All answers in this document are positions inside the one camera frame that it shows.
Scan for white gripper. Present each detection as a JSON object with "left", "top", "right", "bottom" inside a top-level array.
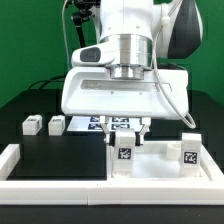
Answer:
[{"left": 61, "top": 46, "right": 189, "bottom": 146}]

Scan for white square tabletop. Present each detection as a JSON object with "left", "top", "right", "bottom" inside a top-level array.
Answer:
[{"left": 107, "top": 141, "right": 224, "bottom": 182}]

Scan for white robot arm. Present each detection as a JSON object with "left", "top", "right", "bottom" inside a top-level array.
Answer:
[{"left": 61, "top": 0, "right": 203, "bottom": 142}]

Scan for white marker sheet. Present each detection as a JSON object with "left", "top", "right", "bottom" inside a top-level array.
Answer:
[{"left": 67, "top": 116, "right": 141, "bottom": 132}]

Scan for white U-shaped fence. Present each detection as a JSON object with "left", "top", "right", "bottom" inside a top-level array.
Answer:
[{"left": 0, "top": 144, "right": 224, "bottom": 205}]

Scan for black cable bundle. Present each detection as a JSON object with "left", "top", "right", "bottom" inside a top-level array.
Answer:
[{"left": 27, "top": 75, "right": 68, "bottom": 91}]

